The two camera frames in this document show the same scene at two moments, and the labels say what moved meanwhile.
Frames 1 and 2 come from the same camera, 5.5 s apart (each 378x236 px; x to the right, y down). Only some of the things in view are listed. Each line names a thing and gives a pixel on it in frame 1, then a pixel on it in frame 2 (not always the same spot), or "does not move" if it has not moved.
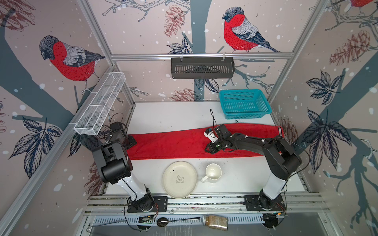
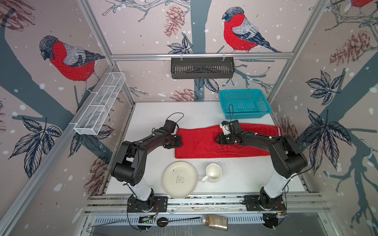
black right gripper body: [215, 146] to [226, 138]
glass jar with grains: [215, 221] does not move
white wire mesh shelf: [99, 103] does not move
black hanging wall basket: [203, 68] does not move
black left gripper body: [129, 142] to [175, 141]
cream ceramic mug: [214, 173] does not move
